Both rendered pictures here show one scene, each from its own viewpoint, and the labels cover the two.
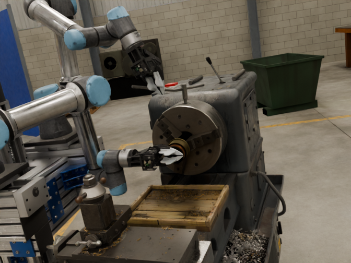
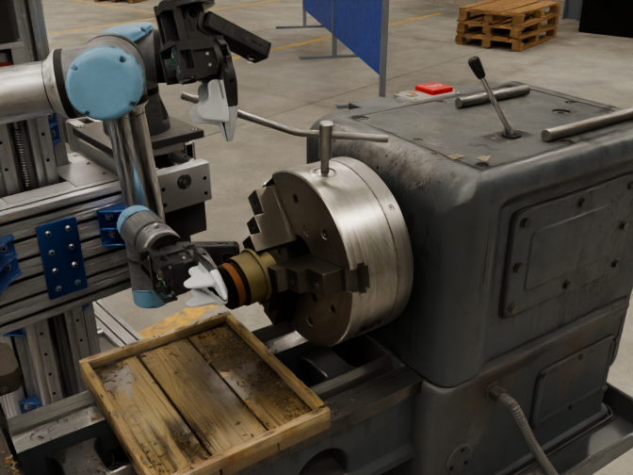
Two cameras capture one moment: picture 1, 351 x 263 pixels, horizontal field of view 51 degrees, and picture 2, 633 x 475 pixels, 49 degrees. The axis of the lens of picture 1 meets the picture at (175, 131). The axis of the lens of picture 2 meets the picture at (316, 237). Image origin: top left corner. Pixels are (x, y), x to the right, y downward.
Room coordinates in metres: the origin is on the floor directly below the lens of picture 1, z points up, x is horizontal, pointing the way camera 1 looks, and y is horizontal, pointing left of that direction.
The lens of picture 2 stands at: (0.66, -0.64, 1.64)
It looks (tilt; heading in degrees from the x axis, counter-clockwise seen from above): 26 degrees down; 34
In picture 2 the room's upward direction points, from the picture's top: straight up
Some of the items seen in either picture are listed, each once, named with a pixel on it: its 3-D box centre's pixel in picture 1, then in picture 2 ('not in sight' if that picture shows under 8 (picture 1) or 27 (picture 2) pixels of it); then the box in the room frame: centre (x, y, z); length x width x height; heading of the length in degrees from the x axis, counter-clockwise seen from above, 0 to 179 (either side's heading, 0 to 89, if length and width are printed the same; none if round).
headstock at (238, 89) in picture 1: (209, 118); (477, 207); (1.95, -0.19, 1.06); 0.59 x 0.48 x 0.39; 157
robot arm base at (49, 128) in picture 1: (54, 124); (135, 106); (1.72, 0.56, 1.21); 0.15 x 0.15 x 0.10
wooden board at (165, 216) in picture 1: (176, 205); (199, 392); (1.33, 0.04, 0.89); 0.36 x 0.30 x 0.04; 67
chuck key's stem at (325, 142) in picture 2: (185, 97); (325, 155); (1.56, -0.06, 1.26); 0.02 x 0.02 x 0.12
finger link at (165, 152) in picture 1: (169, 153); (202, 282); (1.35, 0.04, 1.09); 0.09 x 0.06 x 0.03; 67
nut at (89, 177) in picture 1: (89, 179); not in sight; (1.01, 0.27, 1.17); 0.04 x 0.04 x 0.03
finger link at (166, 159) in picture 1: (171, 160); (203, 299); (1.35, 0.04, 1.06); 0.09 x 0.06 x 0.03; 67
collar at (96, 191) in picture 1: (91, 189); not in sight; (1.01, 0.27, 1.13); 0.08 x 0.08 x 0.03
